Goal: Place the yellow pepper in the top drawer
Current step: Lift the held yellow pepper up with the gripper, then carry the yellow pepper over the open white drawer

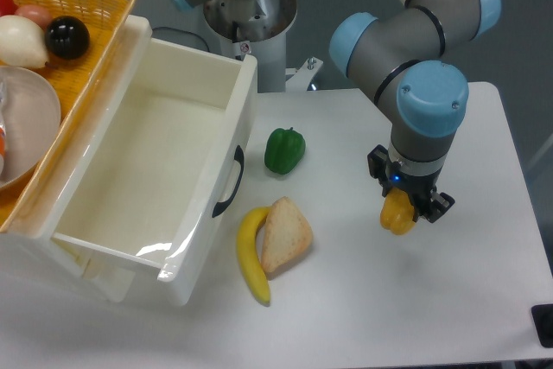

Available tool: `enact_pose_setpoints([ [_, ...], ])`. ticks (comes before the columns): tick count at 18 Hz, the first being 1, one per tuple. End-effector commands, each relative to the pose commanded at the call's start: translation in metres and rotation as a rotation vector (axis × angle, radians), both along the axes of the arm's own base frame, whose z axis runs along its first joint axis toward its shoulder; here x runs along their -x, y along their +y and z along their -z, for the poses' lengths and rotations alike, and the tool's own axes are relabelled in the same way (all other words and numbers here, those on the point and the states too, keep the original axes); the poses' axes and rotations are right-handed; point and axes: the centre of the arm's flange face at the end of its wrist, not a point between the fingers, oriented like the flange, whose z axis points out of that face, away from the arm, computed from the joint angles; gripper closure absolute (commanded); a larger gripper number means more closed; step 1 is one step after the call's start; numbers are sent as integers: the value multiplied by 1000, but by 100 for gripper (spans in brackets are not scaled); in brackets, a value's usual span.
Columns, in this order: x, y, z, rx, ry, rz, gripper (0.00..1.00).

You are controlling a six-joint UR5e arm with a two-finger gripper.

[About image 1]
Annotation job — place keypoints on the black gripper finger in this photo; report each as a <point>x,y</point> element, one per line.
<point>377,160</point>
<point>432,206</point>

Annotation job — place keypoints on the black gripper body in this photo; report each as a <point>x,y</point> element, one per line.
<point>416,179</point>

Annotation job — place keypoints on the yellow bell pepper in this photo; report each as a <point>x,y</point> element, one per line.
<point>397,212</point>

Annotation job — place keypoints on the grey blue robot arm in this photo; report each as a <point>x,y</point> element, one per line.
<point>396,63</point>

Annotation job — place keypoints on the green bell pepper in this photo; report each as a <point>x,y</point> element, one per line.
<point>284,150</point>

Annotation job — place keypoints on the white open top drawer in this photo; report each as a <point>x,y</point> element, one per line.
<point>145,202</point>

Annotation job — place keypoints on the white drawer cabinet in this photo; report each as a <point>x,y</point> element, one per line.
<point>28,236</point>

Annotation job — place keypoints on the slice of bread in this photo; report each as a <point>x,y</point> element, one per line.
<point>287,235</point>

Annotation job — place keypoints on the yellow banana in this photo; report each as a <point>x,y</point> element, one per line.
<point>248,260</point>

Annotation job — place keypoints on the black object at table edge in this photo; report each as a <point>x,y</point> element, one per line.
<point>542,315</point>

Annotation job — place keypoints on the yellow wicker basket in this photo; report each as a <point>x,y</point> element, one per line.
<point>73,81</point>

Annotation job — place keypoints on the black ball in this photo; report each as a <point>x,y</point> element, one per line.
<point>67,37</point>

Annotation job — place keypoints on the beige bowl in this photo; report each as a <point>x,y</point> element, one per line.
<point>30,116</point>

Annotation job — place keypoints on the pink round fruit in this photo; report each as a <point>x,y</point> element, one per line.
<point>36,13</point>

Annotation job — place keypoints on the white onion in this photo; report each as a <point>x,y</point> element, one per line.
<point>22,43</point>

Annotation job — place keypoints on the red tomato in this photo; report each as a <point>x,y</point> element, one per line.
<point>8,7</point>

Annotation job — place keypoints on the white mounting bracket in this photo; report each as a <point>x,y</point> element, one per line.
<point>304,78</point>

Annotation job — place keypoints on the black drawer handle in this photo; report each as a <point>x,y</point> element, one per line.
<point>232,184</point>

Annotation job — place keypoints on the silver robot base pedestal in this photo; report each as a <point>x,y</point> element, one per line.
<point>258,28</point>

